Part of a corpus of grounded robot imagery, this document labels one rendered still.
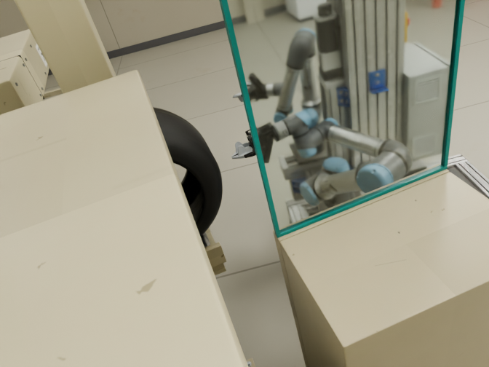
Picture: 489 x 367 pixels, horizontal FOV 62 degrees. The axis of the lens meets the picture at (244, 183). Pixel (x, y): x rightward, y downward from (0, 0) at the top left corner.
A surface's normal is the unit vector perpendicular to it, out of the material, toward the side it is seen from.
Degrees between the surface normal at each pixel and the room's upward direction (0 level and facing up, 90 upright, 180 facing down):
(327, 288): 0
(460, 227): 0
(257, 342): 0
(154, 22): 90
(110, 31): 90
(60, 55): 90
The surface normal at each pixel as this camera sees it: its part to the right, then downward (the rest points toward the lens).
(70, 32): 0.32, 0.52
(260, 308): -0.22, -0.77
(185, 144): 0.61, -0.23
